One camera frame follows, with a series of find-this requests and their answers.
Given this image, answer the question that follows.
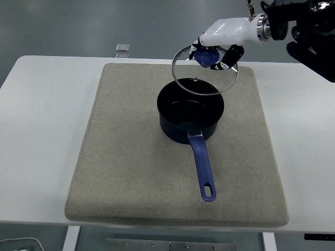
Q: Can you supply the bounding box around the glass pot lid blue knob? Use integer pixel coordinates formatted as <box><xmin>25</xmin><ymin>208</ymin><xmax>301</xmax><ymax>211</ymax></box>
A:
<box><xmin>171</xmin><ymin>43</ymin><xmax>239</xmax><ymax>96</ymax></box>

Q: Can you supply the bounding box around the grey metal plate with screws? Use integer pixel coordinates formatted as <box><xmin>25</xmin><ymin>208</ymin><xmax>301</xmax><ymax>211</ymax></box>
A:
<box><xmin>105</xmin><ymin>237</ymin><xmax>237</xmax><ymax>251</ymax></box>

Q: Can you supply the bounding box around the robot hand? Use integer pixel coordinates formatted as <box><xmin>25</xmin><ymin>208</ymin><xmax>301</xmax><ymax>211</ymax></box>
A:
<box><xmin>188</xmin><ymin>14</ymin><xmax>260</xmax><ymax>71</ymax></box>

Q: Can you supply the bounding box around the dark pot with blue handle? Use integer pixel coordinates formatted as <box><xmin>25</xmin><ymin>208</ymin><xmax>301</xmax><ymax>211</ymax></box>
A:
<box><xmin>157</xmin><ymin>77</ymin><xmax>225</xmax><ymax>202</ymax></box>

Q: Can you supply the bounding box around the black strip under table edge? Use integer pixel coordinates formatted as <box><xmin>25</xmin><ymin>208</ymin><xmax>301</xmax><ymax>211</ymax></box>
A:
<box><xmin>304</xmin><ymin>233</ymin><xmax>335</xmax><ymax>241</ymax></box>

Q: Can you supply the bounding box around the white table leg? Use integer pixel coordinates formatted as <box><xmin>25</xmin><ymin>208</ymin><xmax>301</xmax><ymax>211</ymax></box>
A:
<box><xmin>62</xmin><ymin>225</ymin><xmax>82</xmax><ymax>251</ymax></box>
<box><xmin>261</xmin><ymin>232</ymin><xmax>277</xmax><ymax>251</ymax></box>

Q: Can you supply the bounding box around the beige fabric mat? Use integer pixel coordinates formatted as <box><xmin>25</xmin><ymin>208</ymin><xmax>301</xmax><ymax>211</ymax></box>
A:
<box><xmin>64</xmin><ymin>62</ymin><xmax>290</xmax><ymax>227</ymax></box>

